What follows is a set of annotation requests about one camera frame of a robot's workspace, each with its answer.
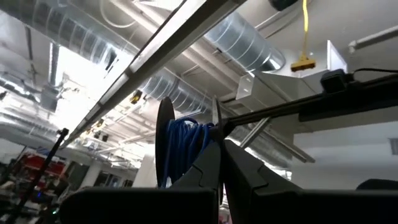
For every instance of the black ceiling spotlight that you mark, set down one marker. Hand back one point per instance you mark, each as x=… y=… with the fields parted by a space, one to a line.
x=283 y=3

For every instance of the thin black pole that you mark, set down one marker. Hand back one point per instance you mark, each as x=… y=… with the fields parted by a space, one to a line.
x=38 y=174

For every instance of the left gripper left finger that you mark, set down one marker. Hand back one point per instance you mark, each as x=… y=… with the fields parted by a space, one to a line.
x=199 y=174

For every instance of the black aluminium rig frame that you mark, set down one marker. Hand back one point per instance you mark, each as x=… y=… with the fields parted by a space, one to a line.
x=342 y=102

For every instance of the silver ventilation duct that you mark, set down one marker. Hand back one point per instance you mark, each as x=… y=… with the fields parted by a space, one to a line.
x=242 y=40
x=177 y=91

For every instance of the black overhead camera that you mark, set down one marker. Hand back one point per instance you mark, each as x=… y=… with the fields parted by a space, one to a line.
x=334 y=81

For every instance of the linear ceiling light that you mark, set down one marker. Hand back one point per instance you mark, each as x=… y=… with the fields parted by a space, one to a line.
x=155 y=53

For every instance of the red storage rack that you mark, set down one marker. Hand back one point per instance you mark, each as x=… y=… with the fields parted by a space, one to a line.
x=37 y=161

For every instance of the white rectangular air duct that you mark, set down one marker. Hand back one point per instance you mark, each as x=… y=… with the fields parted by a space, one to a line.
x=280 y=90

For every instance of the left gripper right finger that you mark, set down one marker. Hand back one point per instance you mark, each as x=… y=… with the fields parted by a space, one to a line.
x=248 y=180

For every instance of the white ceiling pipe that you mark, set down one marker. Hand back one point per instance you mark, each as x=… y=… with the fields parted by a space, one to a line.
x=373 y=39

